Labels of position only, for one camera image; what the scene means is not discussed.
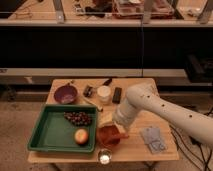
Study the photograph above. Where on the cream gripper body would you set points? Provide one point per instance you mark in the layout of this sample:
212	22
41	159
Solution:
106	119

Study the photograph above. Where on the dark red grape bunch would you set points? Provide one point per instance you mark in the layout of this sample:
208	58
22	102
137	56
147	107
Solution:
78	118

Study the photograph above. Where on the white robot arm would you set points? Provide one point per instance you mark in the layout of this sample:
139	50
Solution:
143	97

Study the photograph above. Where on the white paper cup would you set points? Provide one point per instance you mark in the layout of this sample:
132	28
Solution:
104	93

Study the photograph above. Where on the clear glass cup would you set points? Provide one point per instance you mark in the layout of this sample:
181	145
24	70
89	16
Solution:
104	156

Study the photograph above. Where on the orange bowl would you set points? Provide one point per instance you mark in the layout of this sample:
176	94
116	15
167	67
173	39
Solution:
104	133

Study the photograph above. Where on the orange carrot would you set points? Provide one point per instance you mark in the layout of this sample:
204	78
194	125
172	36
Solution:
116	137

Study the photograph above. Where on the black rectangular block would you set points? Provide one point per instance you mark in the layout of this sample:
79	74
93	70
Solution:
117	95

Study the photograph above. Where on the red yellow apple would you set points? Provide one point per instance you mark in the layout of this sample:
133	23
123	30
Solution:
81	136

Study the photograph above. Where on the small dark toy object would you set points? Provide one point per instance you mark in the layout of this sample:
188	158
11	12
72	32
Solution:
88	91

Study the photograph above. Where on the wooden table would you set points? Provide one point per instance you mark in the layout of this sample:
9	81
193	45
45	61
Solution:
132	149

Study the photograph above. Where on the purple bowl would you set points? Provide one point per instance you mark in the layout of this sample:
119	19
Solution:
65	94

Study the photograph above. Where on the grey folded cloth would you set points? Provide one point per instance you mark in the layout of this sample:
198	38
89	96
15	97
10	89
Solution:
152	138

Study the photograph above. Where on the green plastic tray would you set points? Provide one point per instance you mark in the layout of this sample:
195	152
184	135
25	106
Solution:
54	133

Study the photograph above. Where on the black power adapter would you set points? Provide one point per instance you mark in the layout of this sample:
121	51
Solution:
194	141

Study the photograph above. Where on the wooden handled utensil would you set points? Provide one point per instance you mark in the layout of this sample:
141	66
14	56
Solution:
99	108

